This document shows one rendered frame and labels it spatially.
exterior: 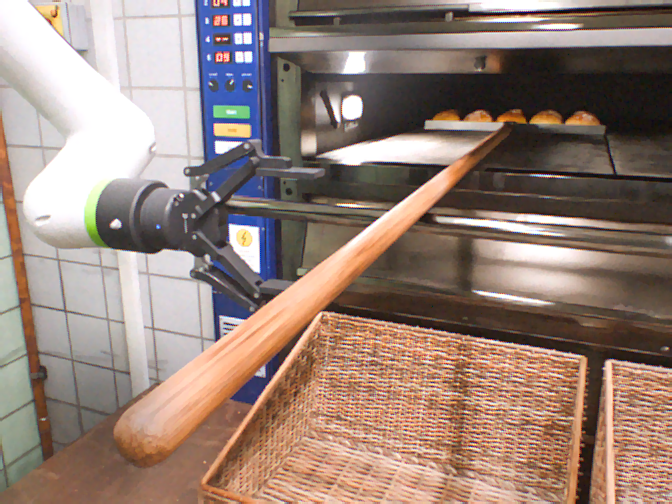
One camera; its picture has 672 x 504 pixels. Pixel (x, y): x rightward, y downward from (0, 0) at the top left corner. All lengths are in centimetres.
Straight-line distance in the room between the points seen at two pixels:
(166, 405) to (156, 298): 129
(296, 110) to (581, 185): 58
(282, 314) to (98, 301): 136
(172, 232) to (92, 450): 80
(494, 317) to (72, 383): 125
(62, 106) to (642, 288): 99
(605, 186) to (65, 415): 161
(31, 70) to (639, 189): 96
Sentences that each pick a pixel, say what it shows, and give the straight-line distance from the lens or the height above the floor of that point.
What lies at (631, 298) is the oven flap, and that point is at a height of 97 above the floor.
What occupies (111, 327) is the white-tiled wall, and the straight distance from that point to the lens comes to 174.
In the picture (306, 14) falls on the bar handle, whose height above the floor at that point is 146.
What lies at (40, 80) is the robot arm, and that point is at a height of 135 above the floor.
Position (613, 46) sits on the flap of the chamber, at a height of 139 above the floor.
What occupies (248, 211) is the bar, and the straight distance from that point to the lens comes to 92.
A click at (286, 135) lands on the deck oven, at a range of 129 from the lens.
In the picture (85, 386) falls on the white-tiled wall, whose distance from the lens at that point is 191.
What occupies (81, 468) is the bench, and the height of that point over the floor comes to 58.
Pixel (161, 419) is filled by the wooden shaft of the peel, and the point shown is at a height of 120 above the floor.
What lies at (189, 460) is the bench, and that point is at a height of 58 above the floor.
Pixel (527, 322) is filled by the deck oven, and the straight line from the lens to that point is 124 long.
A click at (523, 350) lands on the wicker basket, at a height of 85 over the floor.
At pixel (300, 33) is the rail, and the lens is 111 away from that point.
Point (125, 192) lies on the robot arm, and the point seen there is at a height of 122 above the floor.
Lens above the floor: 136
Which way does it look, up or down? 17 degrees down
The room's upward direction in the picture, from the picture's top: straight up
